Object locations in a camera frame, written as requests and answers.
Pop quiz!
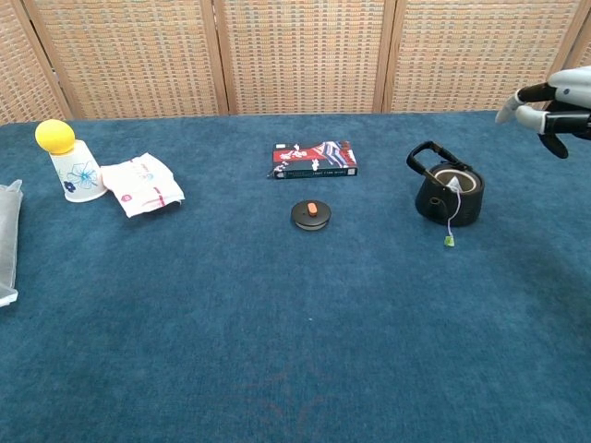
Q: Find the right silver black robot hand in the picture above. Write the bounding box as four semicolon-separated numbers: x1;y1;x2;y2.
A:
494;66;591;160

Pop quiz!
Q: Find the pyramid tea bag with string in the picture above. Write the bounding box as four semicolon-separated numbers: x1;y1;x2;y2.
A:
443;174;464;248

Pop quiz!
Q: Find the black cast iron teapot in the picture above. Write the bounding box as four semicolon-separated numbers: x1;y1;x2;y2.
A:
405;140;486;227

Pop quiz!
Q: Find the red black tea packet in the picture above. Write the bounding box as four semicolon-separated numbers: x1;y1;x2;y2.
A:
266;140;359;180

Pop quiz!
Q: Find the black teapot lid orange knob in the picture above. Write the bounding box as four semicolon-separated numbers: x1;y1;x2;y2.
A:
290;199;332;232

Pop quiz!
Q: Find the grey plastic bag package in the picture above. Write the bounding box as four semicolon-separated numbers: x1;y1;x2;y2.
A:
0;178;24;308

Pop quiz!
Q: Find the white tissue pack red print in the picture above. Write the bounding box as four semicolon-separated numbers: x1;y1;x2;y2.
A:
100;151;186;219

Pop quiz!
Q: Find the blue carpet table mat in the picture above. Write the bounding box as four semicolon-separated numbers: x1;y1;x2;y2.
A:
0;108;591;443

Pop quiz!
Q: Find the white paper cup blue flower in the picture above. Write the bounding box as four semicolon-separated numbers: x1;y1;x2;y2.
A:
49;139;108;203

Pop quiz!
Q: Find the yellow ball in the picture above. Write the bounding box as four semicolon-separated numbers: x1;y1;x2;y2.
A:
34;118;76;156

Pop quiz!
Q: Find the woven folding screen wood frame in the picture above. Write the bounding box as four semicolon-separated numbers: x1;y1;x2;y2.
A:
0;0;591;125

